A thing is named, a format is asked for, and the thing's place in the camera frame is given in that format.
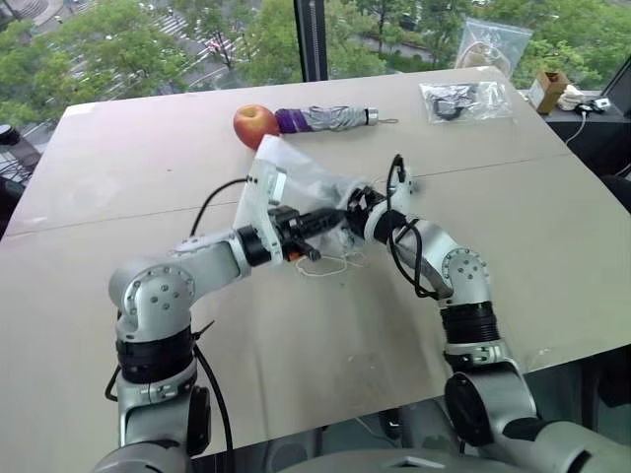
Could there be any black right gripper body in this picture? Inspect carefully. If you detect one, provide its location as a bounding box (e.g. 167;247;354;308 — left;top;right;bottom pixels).
347;184;386;224

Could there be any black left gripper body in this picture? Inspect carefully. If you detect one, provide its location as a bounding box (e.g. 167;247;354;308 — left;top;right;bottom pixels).
268;205;311;263

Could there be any pale grey towel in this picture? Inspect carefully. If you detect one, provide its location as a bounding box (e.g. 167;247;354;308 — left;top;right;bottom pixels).
310;177;357;257

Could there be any translucent white drawstring bag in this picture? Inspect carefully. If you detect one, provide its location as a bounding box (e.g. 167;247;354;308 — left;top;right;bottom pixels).
233;133;372;278

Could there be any clear zip bag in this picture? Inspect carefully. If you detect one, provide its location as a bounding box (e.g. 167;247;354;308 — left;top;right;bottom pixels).
455;17;534;76

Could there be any folded purple grey umbrella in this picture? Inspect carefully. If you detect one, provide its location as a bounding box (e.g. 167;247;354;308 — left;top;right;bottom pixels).
273;104;398;136

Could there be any red apple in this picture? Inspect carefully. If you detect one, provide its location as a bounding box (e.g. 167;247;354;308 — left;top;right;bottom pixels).
233;103;282;151

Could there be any small brown cardboard box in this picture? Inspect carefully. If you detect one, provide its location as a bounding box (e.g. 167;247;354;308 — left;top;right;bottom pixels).
527;69;571;116

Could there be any white crumpled cloth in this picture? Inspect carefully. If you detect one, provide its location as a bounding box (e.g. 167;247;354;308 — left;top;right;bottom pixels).
558;84;587;112

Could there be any small white device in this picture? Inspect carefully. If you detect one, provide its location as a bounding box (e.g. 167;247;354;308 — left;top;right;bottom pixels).
575;98;613;115

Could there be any dark chair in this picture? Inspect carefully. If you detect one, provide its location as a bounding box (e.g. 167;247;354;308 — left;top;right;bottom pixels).
0;142;42;240

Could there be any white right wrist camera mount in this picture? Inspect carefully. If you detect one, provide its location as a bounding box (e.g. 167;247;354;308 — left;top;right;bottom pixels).
373;167;416;224

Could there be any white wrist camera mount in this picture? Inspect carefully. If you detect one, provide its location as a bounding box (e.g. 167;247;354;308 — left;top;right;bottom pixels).
245;157;290;263
373;167;416;224

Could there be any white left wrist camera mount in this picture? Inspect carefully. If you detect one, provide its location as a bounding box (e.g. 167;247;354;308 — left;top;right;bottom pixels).
245;157;290;263

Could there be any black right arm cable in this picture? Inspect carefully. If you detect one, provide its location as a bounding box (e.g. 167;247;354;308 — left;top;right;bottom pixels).
386;154;441;301

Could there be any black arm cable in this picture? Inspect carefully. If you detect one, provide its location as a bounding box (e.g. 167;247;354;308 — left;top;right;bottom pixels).
103;178;248;455
386;154;441;301

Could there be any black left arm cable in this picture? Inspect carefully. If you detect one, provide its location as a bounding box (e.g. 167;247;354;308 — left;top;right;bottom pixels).
103;178;248;455

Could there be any clear bag with black cable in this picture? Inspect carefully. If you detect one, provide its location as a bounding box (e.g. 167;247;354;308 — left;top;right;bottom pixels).
418;80;515;125

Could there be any black window frame post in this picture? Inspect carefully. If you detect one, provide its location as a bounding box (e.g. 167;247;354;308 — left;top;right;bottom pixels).
293;0;330;84

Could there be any thin white cable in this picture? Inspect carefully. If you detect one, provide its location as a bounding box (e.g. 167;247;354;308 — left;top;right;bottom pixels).
563;109;589;148

